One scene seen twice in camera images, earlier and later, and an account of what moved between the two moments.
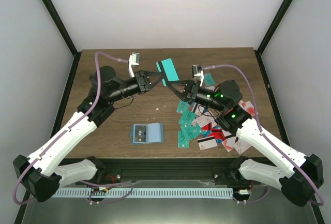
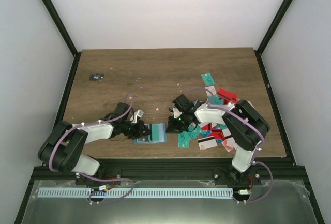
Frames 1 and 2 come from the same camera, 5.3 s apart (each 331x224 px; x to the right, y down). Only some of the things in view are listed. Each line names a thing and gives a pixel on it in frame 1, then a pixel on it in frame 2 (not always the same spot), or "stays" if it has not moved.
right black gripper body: x=192 y=95 to x=180 y=125
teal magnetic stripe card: x=169 y=70 to x=159 y=132
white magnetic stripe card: x=207 y=143 stays
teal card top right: x=208 y=79 stays
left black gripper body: x=141 y=84 to x=133 y=132
